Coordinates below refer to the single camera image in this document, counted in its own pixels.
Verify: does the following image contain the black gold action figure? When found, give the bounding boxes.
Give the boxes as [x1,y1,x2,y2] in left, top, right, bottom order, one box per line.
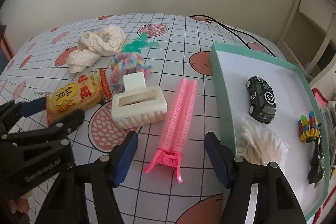
[307,136,325,188]

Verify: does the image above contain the yellow rice cracker packet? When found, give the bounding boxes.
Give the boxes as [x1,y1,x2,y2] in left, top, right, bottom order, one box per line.
[46,69,112,124]

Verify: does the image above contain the bag of cotton swabs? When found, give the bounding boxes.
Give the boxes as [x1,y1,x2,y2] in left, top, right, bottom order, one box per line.
[237,116,290,169]

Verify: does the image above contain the colourful block fidget toy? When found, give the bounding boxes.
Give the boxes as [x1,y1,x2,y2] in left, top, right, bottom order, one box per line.
[298,110,322,143]

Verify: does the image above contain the white hair claw clip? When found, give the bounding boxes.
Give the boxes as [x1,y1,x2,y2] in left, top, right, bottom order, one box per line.
[111,72,167,129]

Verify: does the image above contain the cream lace scrunchies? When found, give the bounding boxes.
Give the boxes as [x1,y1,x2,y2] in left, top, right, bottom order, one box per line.
[66,25,126,74]

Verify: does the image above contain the pastel rainbow fuzzy scrunchie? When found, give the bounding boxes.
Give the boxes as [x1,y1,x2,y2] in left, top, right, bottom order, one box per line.
[110,52,154,92]

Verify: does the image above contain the black toy car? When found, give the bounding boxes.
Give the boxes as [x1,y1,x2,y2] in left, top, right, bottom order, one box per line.
[246,76,276,124]

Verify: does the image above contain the green rubber lizard toy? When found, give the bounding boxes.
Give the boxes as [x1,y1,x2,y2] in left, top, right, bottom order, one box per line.
[122,33,159,53]

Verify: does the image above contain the pink hair roller clip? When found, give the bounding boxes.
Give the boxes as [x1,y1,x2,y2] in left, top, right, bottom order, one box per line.
[143,78,198,184]

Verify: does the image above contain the person's left hand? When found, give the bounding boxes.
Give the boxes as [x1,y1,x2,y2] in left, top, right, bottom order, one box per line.
[7,190,33,223]

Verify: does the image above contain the grey phone stand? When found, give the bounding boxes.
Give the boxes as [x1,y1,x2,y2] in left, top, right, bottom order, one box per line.
[321,101,335,169]

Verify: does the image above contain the checked fruit print bedsheet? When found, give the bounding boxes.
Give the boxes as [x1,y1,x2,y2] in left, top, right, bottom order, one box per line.
[1,14,282,223]

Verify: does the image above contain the crochet red pink mat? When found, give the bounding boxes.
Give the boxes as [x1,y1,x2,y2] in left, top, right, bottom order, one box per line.
[311,88,329,108]

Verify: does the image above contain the teal shallow box tray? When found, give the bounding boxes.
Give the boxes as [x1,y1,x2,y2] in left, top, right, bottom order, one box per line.
[209,42,329,220]

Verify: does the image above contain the white bedside shelf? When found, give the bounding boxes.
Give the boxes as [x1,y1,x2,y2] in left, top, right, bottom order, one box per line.
[277,0,335,80]

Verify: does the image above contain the black cable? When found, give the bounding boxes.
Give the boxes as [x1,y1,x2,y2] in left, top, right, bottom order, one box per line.
[188,14,276,58]

